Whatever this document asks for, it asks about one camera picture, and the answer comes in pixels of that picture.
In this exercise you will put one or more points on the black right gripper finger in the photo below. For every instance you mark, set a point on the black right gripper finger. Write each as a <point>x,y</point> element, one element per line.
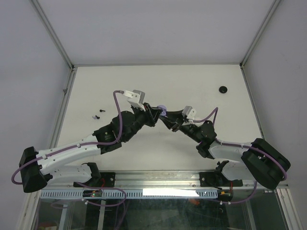
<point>170,124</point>
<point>174,115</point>

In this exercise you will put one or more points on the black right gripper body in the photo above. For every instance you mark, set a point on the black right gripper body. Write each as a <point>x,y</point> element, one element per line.
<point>180,126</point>

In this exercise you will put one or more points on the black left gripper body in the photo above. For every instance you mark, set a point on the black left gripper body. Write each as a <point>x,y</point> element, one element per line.
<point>147,118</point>

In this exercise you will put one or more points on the lilac charging case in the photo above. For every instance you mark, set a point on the lilac charging case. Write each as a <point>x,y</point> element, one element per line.
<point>163,110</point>

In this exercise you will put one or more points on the black charging case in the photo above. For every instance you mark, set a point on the black charging case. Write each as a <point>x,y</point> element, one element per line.
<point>223,89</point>

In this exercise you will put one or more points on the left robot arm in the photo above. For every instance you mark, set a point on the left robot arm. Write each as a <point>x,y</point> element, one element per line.
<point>40,168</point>

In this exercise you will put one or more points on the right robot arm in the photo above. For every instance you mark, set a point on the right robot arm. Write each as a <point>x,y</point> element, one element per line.
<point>257,160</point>

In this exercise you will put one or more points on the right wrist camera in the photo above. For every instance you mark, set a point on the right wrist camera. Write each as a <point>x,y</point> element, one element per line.
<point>188,114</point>

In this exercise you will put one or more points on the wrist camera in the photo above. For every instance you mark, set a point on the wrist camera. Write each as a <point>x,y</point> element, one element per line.
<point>188,114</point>
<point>135,98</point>

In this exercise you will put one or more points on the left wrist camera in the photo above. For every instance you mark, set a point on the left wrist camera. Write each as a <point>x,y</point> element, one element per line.
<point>135,98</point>

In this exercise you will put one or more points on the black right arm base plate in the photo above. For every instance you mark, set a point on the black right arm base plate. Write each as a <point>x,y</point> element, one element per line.
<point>217,180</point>

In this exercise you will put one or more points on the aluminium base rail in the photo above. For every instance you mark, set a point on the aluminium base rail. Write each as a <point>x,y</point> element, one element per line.
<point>165,179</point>

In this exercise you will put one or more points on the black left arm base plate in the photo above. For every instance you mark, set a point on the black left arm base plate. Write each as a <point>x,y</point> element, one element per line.
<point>100,179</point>

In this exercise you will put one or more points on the grey slotted cable duct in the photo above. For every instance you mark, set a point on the grey slotted cable duct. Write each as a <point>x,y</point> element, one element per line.
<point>153,193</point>

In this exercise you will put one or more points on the aluminium frame post left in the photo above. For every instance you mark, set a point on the aluminium frame post left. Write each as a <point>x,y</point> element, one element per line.
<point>51,32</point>

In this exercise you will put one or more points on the aluminium frame post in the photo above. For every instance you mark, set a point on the aluminium frame post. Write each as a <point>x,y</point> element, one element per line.
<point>270,13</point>
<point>51,32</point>

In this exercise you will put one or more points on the aluminium frame post right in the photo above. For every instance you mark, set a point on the aluminium frame post right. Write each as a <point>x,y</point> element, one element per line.
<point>270,13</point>

